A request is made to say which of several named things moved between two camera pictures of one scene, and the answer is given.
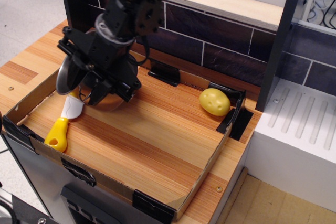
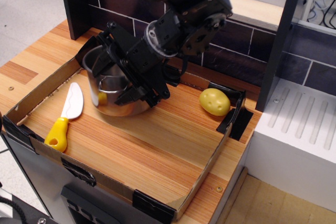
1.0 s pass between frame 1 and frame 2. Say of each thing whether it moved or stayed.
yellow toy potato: stayed
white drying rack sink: stayed
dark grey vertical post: stayed
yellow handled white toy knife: stayed
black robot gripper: moved
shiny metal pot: moved
